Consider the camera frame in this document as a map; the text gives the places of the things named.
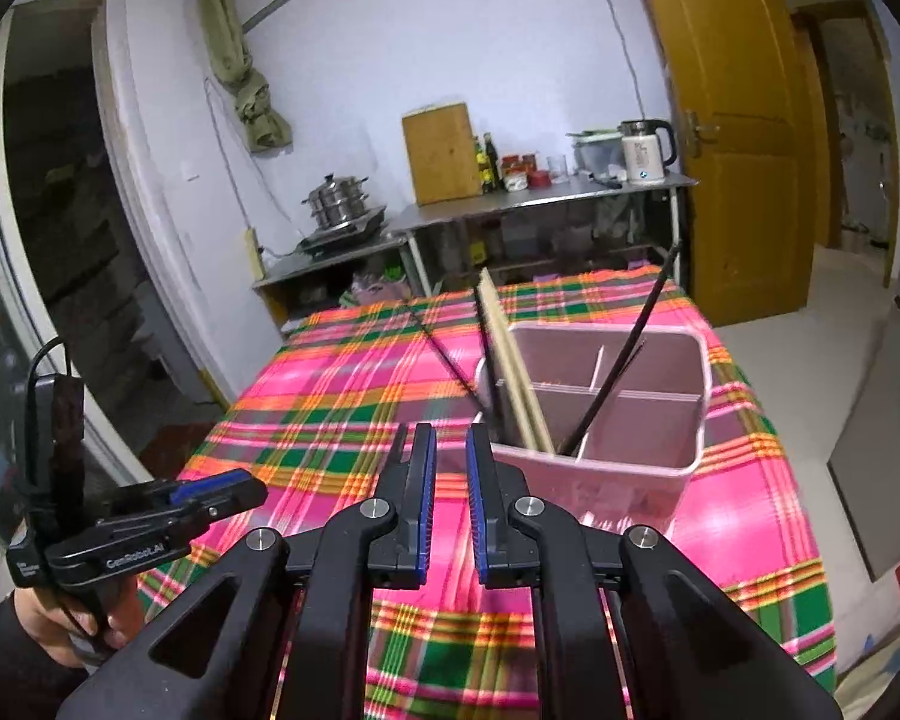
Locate white electric kettle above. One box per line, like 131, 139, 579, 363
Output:
619, 118, 678, 185

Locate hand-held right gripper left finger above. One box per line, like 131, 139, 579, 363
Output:
56, 422, 440, 720

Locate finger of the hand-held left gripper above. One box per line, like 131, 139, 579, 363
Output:
94, 481, 269, 541
109, 467, 250, 515

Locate gas stove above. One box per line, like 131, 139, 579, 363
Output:
298, 206, 389, 256

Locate wooden door frame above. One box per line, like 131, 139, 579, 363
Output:
787, 0, 900, 290

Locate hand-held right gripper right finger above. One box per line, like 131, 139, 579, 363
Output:
465, 424, 845, 720

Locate low steel cabinet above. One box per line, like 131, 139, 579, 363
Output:
251, 235, 413, 331

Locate olive green curtain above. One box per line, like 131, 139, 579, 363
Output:
197, 0, 295, 155

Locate pink plastic utensil holder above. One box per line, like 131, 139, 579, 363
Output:
474, 322, 713, 533

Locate grey wall cable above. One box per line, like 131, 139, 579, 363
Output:
581, 0, 672, 121

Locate person's left hand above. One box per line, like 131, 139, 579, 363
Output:
13, 589, 132, 670

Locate pink plaid tablecloth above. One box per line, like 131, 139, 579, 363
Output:
136, 264, 839, 720

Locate steel counter table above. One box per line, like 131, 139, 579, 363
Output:
390, 172, 700, 301

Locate white door frame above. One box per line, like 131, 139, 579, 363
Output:
0, 0, 233, 481

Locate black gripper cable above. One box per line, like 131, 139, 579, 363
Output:
28, 337, 72, 391

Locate black chopstick grey end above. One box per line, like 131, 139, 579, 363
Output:
570, 337, 650, 455
559, 240, 683, 458
472, 286, 507, 442

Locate clear plastic container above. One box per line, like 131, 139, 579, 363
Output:
568, 129, 625, 175

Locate wooden cutting board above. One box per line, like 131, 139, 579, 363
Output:
401, 101, 483, 207

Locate person's left forearm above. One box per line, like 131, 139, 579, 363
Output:
0, 592, 72, 720

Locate beige chopstick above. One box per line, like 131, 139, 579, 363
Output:
477, 270, 541, 451
484, 268, 557, 455

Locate steel steamer pot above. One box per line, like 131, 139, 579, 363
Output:
302, 172, 368, 230

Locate yellow wooden door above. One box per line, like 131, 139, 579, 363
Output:
626, 0, 818, 331

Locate black chopstick silver band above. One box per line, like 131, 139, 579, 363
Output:
418, 324, 487, 415
405, 309, 488, 415

